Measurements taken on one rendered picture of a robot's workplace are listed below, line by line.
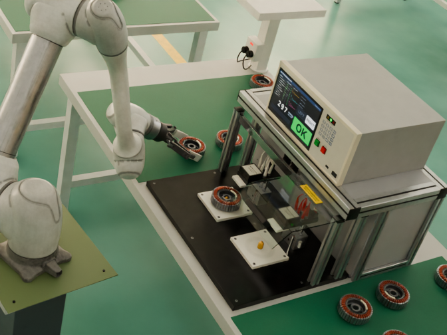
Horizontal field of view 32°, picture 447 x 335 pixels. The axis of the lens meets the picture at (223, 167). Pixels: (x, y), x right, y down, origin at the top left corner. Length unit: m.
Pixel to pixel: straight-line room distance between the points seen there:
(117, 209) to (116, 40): 1.64
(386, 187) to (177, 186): 0.77
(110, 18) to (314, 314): 1.13
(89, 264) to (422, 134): 1.15
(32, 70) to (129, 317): 1.36
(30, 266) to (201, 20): 2.02
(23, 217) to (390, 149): 1.16
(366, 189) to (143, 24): 1.78
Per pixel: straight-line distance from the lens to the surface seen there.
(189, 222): 2.72
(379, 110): 2.56
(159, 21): 3.99
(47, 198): 2.33
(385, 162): 2.59
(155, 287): 3.55
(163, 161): 3.00
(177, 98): 3.39
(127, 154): 2.72
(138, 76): 3.49
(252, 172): 2.77
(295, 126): 2.63
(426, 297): 2.83
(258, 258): 2.64
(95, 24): 2.34
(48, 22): 2.41
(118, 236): 3.75
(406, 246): 2.84
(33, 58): 2.43
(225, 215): 2.77
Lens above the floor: 2.52
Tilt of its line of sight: 36 degrees down
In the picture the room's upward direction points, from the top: 16 degrees clockwise
